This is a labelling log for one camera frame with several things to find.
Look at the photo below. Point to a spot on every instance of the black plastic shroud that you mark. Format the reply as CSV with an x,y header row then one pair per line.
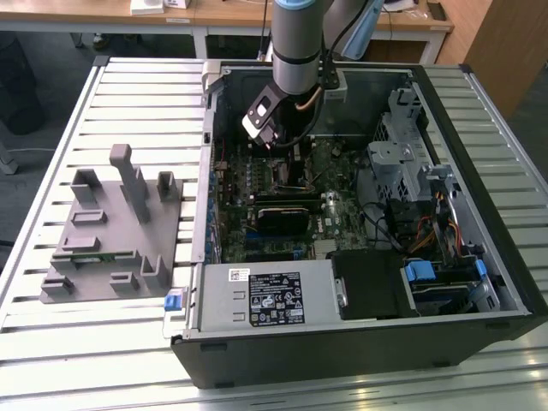
x,y
372,287

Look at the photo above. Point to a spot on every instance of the green RAM stick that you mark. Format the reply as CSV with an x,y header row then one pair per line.
x,y
92,257

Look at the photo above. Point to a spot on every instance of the black bin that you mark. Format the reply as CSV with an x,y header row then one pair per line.
x,y
19,85

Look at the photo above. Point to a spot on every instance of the pale grey case latch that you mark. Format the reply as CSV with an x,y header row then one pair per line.
x,y
210,73

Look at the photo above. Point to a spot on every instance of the grey parts rack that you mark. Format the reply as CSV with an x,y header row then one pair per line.
x,y
120,222

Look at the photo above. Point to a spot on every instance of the black open PC case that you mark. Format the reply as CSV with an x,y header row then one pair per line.
x,y
299,359

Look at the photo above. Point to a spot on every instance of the silver metal disk bay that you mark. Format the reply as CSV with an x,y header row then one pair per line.
x,y
391,160

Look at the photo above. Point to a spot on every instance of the CPU socket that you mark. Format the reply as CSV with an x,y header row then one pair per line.
x,y
271,180

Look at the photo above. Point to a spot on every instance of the white box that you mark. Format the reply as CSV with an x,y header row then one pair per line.
x,y
147,7
177,3

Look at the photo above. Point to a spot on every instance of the thin metal locking lever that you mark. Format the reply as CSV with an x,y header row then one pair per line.
x,y
322,171

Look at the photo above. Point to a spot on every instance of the grey power supply unit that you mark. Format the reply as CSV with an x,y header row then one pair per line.
x,y
222,299

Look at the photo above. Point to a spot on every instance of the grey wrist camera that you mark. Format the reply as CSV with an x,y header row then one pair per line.
x,y
336,92

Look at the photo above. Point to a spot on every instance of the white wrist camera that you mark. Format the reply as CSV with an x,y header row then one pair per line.
x,y
252,124

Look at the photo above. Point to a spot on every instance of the green motherboard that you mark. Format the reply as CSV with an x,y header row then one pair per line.
x,y
342,210

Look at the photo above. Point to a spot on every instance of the white table foot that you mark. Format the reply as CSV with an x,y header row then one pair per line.
x,y
8,164

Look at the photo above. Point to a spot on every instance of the silver chipset heatsink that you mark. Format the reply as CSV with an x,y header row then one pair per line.
x,y
324,248

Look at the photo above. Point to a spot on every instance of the hard disk in blue carrier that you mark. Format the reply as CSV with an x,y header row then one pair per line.
x,y
419,272

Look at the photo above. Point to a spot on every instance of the blue case latch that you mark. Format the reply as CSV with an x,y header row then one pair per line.
x,y
173,300

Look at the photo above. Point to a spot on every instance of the wooden cabinet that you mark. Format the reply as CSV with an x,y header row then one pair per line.
x,y
505,55

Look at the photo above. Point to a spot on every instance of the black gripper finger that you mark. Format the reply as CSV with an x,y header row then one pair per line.
x,y
293,169
302,169

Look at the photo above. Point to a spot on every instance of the wooden desk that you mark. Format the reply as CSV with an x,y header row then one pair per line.
x,y
64,17

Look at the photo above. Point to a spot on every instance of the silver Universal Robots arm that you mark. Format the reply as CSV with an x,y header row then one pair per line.
x,y
297,51

